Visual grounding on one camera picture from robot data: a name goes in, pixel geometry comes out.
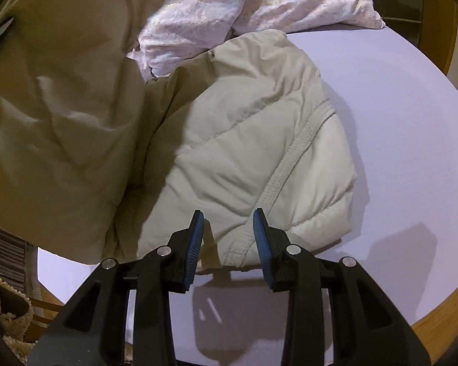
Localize beige puffer jacket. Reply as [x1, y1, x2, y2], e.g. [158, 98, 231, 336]
[0, 0, 358, 275]

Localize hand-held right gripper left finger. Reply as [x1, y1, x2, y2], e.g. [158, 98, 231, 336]
[28, 210, 207, 366]

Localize wooden chair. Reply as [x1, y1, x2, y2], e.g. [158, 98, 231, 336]
[23, 248, 67, 344]

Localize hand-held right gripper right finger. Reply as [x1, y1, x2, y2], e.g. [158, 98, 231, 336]
[252, 208, 433, 366]

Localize dark wooden door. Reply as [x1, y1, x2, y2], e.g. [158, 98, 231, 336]
[382, 0, 458, 77]

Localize dark striped panel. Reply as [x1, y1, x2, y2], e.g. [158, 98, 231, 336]
[0, 217, 27, 286]

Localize floral pale quilt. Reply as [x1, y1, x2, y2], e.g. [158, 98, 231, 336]
[126, 0, 386, 82]

